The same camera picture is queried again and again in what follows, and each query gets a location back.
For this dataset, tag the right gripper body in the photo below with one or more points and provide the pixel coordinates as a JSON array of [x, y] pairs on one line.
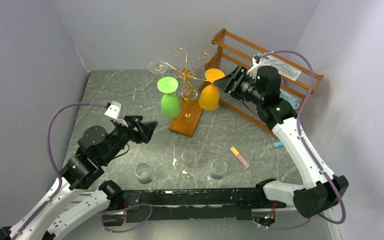
[[237, 81]]

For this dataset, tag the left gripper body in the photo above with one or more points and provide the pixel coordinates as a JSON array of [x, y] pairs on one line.
[[126, 133]]

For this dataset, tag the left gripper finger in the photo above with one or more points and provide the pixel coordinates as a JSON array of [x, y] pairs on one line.
[[133, 119], [146, 130]]

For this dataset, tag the orange plastic wine glass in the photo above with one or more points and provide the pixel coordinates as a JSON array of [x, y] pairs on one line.
[[210, 96]]

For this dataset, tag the green plastic wine glass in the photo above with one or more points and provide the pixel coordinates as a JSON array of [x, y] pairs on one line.
[[170, 103]]

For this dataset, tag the clear wine glass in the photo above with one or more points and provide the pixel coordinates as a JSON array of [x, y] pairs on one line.
[[189, 158], [218, 169], [157, 66], [145, 176]]

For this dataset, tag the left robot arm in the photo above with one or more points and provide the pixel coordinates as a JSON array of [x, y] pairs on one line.
[[51, 218]]

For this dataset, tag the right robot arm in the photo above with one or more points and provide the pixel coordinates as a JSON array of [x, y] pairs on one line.
[[321, 188]]

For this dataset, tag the wooden shelf rack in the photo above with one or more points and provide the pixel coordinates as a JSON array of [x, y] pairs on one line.
[[215, 62]]

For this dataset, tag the gold wine glass rack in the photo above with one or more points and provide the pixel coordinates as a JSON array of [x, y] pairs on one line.
[[186, 122]]

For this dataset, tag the white packaged item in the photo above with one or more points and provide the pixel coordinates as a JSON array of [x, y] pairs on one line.
[[283, 68]]

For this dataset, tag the blue blister pack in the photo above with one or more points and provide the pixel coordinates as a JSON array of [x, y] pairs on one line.
[[291, 99]]

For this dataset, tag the yellow pink highlighter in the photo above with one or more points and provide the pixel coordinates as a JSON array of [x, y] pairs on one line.
[[241, 159]]

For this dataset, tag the blue marker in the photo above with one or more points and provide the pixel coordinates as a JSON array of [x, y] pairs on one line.
[[278, 144]]

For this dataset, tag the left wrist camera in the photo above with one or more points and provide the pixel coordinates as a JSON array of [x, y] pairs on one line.
[[117, 112]]

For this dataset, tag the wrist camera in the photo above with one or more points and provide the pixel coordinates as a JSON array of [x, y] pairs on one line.
[[257, 61], [117, 112]]

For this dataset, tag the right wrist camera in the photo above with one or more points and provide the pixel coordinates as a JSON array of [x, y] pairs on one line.
[[257, 61]]

